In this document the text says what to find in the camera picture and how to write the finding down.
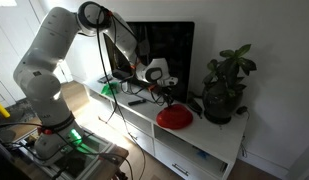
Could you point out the black flat screen TV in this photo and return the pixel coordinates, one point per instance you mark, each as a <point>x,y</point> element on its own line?
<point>170,40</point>

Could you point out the green plastic box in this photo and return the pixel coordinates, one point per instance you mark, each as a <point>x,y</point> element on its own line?
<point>110,88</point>

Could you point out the red sequin hat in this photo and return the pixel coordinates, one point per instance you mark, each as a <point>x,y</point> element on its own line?
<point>175,116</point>

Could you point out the black power adapter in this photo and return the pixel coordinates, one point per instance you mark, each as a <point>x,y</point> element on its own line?
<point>241,110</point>

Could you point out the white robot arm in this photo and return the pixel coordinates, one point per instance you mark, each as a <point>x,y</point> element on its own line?
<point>36,72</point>

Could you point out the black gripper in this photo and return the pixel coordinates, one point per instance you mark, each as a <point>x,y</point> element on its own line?
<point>160,91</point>

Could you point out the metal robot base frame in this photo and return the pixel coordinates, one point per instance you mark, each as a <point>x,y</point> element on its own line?
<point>82,158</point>

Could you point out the potted green plant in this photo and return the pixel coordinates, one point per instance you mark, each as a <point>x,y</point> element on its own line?
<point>223,90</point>

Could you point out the white TV stand cabinet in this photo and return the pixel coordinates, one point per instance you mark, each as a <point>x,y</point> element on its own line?
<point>201,151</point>

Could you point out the black TV remote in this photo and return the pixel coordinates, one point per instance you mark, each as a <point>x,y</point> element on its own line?
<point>132,103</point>

